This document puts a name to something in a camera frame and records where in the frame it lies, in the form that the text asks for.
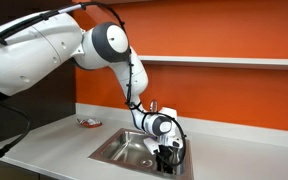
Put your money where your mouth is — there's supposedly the stainless steel sink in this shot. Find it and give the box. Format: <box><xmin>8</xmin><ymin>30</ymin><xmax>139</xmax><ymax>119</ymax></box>
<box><xmin>89</xmin><ymin>128</ymin><xmax>194</xmax><ymax>180</ymax></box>

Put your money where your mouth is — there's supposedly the chrome faucet with handles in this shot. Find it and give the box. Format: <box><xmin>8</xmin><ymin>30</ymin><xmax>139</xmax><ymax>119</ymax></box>
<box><xmin>150</xmin><ymin>99</ymin><xmax>158</xmax><ymax>112</ymax></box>

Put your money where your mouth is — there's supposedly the orange snack wrapper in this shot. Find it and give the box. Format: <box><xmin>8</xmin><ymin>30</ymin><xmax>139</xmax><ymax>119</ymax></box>
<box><xmin>78</xmin><ymin>118</ymin><xmax>102</xmax><ymax>128</ymax></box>

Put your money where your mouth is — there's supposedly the white wall shelf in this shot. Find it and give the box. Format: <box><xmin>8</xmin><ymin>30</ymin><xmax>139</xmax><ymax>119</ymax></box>
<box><xmin>139</xmin><ymin>55</ymin><xmax>288</xmax><ymax>70</ymax></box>

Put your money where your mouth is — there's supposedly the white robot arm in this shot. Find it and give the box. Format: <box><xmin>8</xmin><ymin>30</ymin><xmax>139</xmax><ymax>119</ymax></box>
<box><xmin>0</xmin><ymin>12</ymin><xmax>184</xmax><ymax>152</ymax></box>

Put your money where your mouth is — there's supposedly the sink drain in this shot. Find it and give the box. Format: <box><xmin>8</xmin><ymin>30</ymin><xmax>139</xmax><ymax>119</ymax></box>
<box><xmin>141</xmin><ymin>159</ymin><xmax>153</xmax><ymax>167</ymax></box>

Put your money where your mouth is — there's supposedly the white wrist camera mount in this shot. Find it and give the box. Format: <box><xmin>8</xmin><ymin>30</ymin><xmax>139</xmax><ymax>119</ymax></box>
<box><xmin>143</xmin><ymin>133</ymin><xmax>183</xmax><ymax>155</ymax></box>

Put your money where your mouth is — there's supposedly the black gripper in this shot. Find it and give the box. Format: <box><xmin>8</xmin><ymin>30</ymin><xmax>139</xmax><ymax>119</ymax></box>
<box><xmin>156</xmin><ymin>145</ymin><xmax>172</xmax><ymax>167</ymax></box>

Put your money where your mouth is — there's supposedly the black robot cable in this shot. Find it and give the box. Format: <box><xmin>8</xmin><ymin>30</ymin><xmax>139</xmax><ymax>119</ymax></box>
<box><xmin>0</xmin><ymin>1</ymin><xmax>188</xmax><ymax>180</ymax></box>

